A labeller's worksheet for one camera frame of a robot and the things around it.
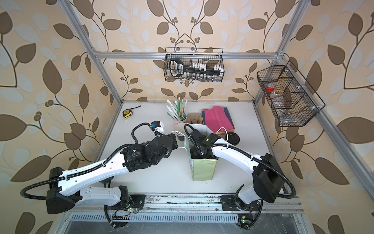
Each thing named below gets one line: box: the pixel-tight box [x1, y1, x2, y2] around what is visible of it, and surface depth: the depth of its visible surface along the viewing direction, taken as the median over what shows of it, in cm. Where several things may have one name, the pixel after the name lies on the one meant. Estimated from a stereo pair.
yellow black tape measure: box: [122, 105, 142, 119], surface depth 113 cm
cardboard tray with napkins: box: [200, 105, 235, 135], surface depth 107 cm
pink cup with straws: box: [166, 97, 188, 124], surface depth 96 cm
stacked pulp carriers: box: [187, 112, 203, 125], surface depth 107 cm
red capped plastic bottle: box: [265, 82, 276, 94], surface depth 88 cm
